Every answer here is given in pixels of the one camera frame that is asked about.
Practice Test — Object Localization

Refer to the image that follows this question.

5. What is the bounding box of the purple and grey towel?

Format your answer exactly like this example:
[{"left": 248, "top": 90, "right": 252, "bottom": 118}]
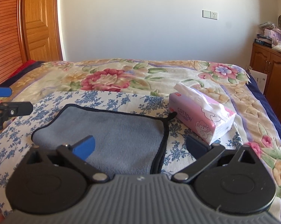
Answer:
[{"left": 31, "top": 104, "right": 177, "bottom": 177}]

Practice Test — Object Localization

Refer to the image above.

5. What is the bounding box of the blue floral white sheet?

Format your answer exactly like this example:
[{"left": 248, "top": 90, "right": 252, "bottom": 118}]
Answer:
[{"left": 0, "top": 90, "right": 244, "bottom": 217}]

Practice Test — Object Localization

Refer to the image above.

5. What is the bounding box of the pink cotton tissue pack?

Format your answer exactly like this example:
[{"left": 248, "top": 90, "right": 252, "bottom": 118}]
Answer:
[{"left": 168, "top": 83, "right": 236, "bottom": 144}]

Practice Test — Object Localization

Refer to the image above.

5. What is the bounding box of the wooden slatted wardrobe door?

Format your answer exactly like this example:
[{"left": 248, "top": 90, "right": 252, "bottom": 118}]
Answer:
[{"left": 0, "top": 0, "right": 27, "bottom": 84}]

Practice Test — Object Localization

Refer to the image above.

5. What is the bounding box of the floral beige bed blanket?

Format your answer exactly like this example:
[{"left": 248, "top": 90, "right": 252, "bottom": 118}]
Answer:
[{"left": 0, "top": 59, "right": 281, "bottom": 222}]

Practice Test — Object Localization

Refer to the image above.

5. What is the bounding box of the white paper by cabinet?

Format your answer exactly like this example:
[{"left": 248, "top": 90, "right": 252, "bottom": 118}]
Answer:
[{"left": 249, "top": 69, "right": 267, "bottom": 94}]

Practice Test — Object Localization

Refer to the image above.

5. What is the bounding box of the wooden side cabinet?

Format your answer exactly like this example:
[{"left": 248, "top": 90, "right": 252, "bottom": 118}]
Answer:
[{"left": 250, "top": 43, "right": 281, "bottom": 123}]

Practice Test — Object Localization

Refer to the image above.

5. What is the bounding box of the clutter pile on cabinet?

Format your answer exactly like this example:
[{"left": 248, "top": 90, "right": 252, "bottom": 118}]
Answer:
[{"left": 254, "top": 15, "right": 281, "bottom": 53}]

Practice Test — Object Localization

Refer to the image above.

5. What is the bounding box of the white wall switch socket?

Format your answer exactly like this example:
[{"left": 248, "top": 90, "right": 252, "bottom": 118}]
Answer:
[{"left": 202, "top": 10, "right": 218, "bottom": 20}]

